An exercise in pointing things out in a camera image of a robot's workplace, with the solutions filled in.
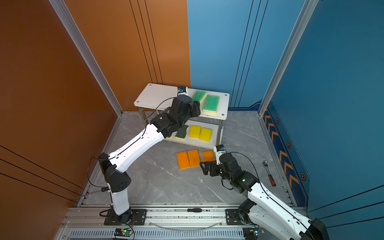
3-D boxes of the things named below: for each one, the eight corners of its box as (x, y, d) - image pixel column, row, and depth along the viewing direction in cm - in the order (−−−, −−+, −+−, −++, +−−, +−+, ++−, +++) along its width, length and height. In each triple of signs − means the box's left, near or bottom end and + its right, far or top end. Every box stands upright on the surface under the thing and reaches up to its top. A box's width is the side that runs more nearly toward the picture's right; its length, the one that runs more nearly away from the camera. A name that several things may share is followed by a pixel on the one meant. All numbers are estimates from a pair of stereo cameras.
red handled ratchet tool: (271, 186, 85) (273, 185, 84) (262, 162, 95) (263, 160, 93) (275, 186, 85) (276, 184, 84) (266, 162, 95) (267, 160, 93)
